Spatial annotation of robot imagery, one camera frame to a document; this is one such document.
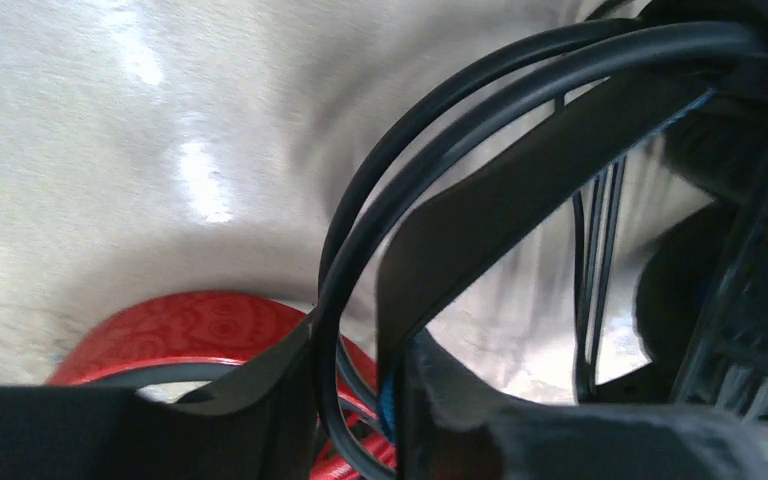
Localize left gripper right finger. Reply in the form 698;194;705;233
396;333;768;479

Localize black headphone cable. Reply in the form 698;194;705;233
569;155;630;405

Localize black blue headphones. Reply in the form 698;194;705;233
313;1;768;479

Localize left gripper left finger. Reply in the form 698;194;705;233
0;321;316;479

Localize red headphones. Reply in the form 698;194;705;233
45;291;396;479

